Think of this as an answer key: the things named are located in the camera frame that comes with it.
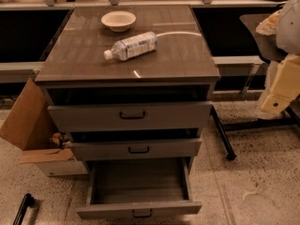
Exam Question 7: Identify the grey drawer cabinet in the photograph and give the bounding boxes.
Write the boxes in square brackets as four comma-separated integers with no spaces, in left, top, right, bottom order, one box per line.
[34,5,221,173]

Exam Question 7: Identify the black side table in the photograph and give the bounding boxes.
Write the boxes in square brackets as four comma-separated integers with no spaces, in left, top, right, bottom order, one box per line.
[209,13,300,161]

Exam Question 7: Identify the clear plastic water bottle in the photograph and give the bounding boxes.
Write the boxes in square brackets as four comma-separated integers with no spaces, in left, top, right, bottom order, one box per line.
[103,32,158,61]

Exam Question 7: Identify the white ceramic bowl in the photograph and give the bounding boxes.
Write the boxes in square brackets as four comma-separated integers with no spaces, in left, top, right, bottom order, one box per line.
[101,11,136,33]

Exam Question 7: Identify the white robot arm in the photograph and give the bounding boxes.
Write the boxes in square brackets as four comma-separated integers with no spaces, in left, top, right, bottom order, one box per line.
[256,0,300,119]

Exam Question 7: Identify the open cardboard box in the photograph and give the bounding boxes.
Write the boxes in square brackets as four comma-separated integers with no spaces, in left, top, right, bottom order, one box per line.
[0,79,88,176]

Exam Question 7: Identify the grey middle drawer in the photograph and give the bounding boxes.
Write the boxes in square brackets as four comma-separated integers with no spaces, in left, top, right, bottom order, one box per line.
[70,138,202,161]

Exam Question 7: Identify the black bar on floor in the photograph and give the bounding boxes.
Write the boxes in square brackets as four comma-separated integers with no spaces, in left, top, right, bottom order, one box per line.
[12,193,35,225]

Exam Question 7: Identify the grey top drawer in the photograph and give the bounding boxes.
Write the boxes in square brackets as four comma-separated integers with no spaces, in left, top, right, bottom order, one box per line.
[48,101,212,132]

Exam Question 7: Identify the grey bottom drawer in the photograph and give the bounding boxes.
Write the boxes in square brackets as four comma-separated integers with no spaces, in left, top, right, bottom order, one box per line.
[77,157,202,219]

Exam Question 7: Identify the grey drawer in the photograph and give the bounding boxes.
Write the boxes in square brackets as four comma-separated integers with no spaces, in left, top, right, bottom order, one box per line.
[48,101,212,132]
[70,138,202,161]
[77,157,202,219]

